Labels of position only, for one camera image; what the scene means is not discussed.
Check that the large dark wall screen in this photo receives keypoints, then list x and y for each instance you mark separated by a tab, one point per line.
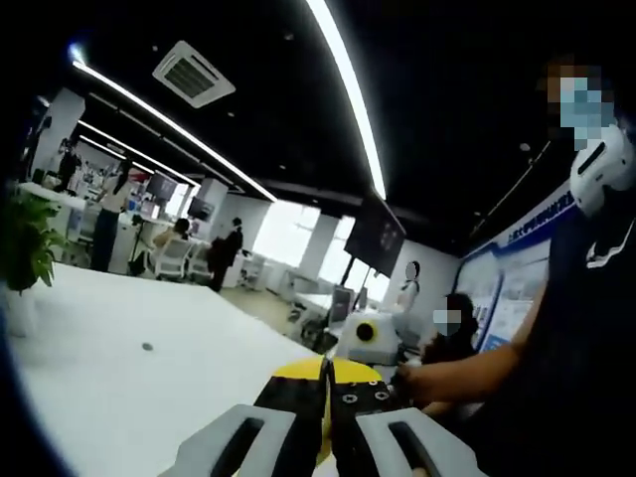
375	236

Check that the blue wall poster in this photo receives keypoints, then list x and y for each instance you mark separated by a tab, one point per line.
507	278

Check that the white plant pot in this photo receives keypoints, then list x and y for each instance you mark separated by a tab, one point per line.
22	313

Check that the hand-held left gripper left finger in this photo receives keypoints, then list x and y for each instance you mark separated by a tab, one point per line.
238	442

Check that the person's right hand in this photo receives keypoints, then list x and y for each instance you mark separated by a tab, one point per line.
412	382

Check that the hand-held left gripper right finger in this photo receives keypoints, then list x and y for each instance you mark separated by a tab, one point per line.
412	442

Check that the white office chair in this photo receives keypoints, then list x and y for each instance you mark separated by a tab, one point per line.
174	258

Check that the ceiling air conditioner vent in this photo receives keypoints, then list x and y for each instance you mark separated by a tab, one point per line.
194	74

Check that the green leafy plant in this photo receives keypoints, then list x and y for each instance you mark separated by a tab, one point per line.
27	238

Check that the white worn chest device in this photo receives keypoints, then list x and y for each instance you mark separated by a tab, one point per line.
601	174

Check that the long ceiling light strip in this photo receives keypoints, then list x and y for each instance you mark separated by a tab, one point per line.
174	131

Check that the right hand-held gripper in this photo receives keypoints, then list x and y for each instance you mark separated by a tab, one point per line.
370	338

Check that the curved ceiling light strip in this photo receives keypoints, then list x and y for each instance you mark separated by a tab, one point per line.
353	99

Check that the operator in dark shirt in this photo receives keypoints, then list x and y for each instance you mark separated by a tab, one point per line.
571	372

